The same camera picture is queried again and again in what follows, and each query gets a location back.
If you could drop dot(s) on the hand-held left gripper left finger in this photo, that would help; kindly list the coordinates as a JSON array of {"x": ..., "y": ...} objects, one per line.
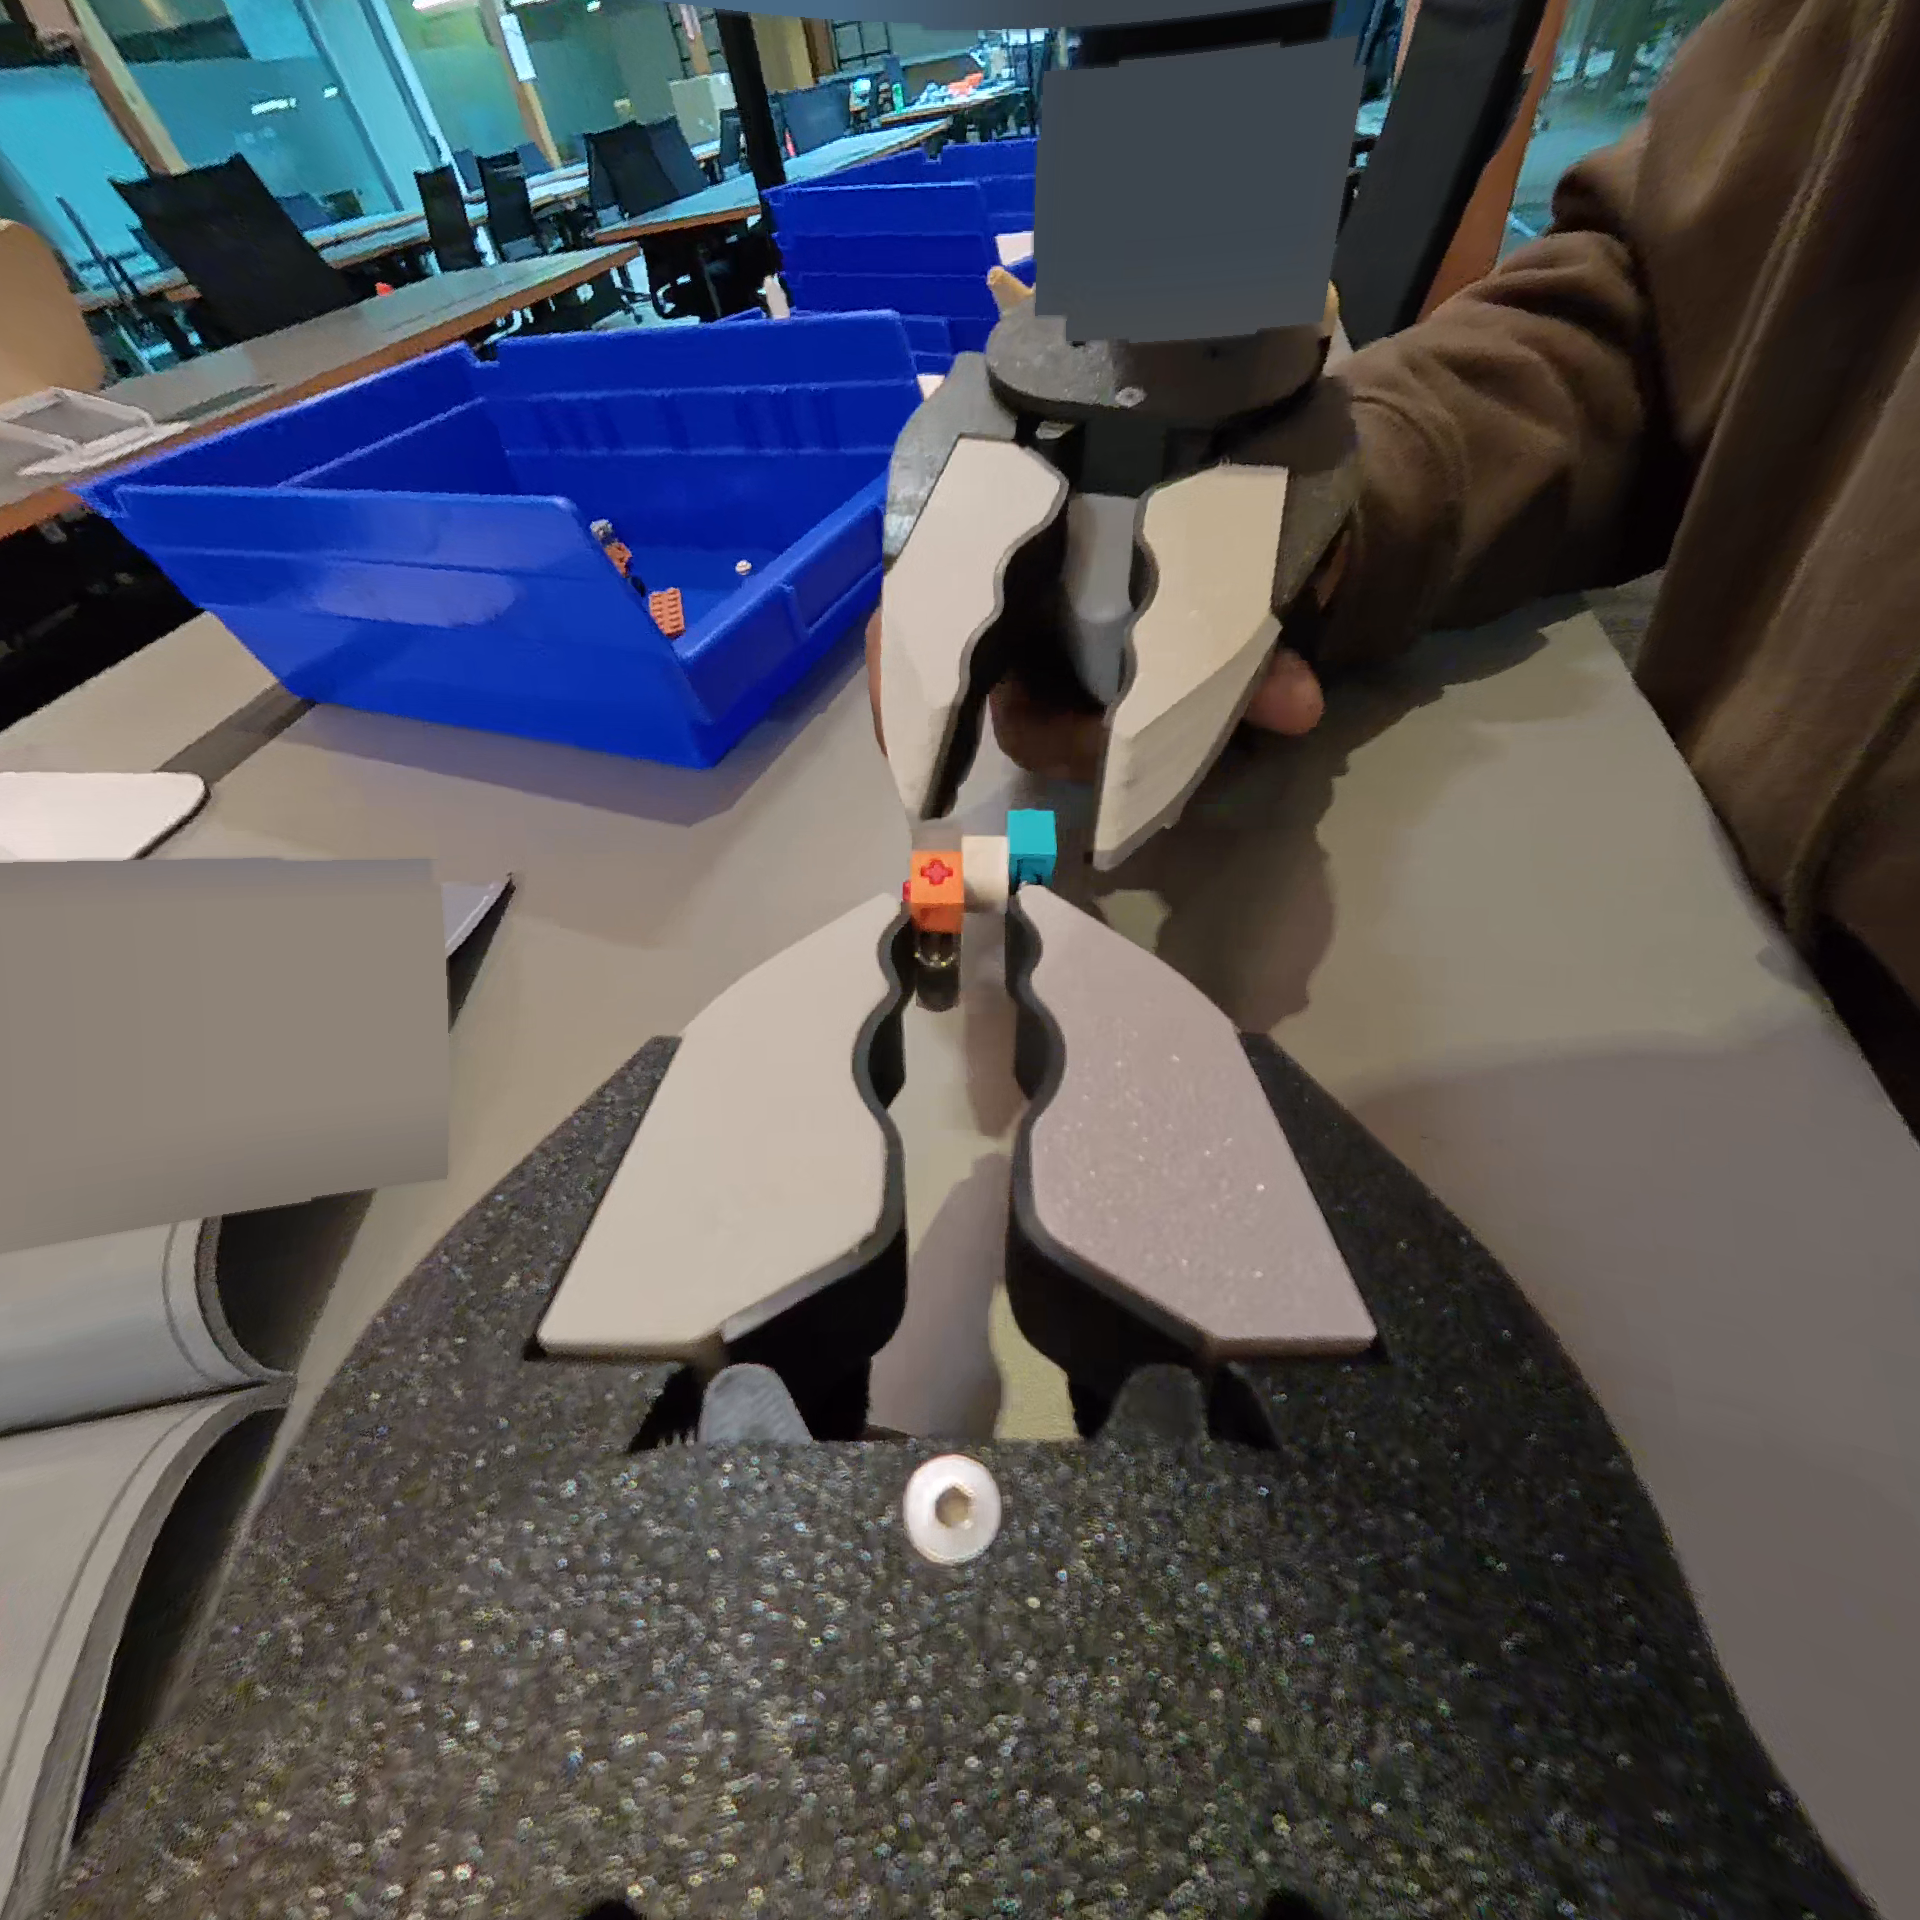
[{"x": 735, "y": 1172}]

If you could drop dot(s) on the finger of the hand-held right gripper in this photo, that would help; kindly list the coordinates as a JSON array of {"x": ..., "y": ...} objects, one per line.
[
  {"x": 1214, "y": 629},
  {"x": 946, "y": 599}
]

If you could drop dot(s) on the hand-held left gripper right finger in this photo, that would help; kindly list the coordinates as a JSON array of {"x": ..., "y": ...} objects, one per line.
[{"x": 1184, "y": 1184}]

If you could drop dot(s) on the teal grey orange brick assembly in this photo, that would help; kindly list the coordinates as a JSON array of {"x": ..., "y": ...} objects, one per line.
[{"x": 939, "y": 886}]

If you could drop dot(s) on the person's right forearm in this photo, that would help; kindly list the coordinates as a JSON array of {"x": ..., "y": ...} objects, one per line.
[{"x": 1501, "y": 422}]

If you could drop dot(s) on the brown-edged office desk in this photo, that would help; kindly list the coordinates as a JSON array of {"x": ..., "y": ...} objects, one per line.
[{"x": 375, "y": 324}]

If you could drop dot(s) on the orange brick plate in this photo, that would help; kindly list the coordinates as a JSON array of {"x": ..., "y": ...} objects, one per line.
[{"x": 668, "y": 616}]

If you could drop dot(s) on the orange and black brick piece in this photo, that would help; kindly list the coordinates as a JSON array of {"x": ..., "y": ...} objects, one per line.
[{"x": 618, "y": 556}]

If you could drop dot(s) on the black office chair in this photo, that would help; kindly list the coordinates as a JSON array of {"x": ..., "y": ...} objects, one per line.
[
  {"x": 451, "y": 217},
  {"x": 226, "y": 254},
  {"x": 645, "y": 166}
]

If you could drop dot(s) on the blue plastic bin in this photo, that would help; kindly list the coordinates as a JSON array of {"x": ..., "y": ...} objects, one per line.
[{"x": 375, "y": 599}]

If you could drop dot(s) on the person's brown hoodie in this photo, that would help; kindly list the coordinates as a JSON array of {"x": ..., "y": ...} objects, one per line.
[{"x": 1829, "y": 452}]

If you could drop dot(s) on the grey instruction booklet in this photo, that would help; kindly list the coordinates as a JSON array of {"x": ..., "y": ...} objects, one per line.
[{"x": 90, "y": 1576}]

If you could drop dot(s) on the clear acrylic stand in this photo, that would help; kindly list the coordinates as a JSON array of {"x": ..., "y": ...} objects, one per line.
[{"x": 77, "y": 422}]

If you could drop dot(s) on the light wooden chair back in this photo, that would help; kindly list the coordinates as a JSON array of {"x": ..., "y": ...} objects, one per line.
[{"x": 45, "y": 316}]

